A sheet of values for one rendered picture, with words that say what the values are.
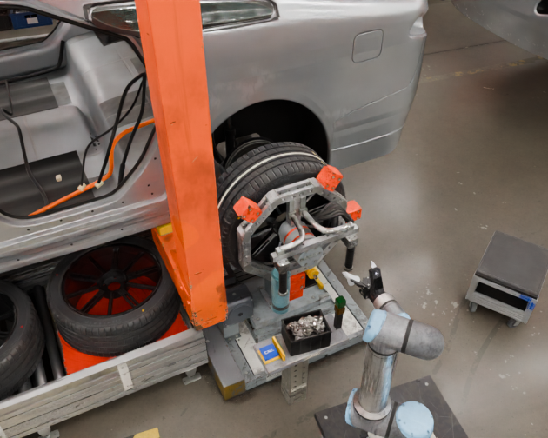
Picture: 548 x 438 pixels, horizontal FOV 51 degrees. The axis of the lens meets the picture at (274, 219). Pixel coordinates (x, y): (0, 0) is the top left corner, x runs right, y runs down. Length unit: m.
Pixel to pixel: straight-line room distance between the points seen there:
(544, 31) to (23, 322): 3.74
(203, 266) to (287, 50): 1.03
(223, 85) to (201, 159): 0.60
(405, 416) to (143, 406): 1.40
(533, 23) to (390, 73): 1.71
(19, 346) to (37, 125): 1.24
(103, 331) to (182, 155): 1.14
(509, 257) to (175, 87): 2.29
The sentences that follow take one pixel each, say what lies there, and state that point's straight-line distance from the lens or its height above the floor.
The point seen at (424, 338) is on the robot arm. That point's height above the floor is 1.19.
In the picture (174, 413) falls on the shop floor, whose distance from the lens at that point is 3.17.
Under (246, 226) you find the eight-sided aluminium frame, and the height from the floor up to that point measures 0.98.
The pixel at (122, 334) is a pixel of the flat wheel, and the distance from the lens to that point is 2.94.
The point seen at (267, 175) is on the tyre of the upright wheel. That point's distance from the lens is 2.54.
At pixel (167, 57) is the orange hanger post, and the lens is 1.88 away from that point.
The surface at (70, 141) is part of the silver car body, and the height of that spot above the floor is 0.86.
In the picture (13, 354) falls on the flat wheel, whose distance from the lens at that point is 2.97.
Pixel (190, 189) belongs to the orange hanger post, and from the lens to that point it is 2.17.
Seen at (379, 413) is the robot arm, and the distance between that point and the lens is 2.43.
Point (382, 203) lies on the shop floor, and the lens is 4.24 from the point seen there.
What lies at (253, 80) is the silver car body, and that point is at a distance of 2.68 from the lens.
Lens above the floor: 2.75
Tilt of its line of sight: 43 degrees down
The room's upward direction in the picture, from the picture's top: straight up
